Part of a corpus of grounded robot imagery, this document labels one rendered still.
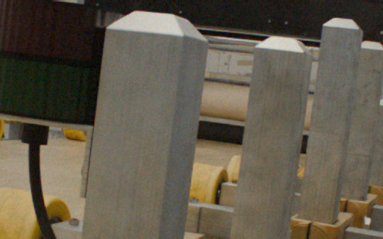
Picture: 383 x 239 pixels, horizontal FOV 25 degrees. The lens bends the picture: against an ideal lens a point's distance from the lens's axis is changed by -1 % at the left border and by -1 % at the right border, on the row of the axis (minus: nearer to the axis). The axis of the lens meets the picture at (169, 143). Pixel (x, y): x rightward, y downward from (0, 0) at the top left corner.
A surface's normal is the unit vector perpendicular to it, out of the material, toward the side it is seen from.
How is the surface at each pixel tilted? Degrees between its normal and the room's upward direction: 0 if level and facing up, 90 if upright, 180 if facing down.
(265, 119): 90
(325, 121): 90
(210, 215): 90
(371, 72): 90
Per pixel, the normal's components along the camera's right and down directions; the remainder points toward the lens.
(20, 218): -0.21, -0.54
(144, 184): -0.33, 0.02
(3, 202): -0.11, -0.75
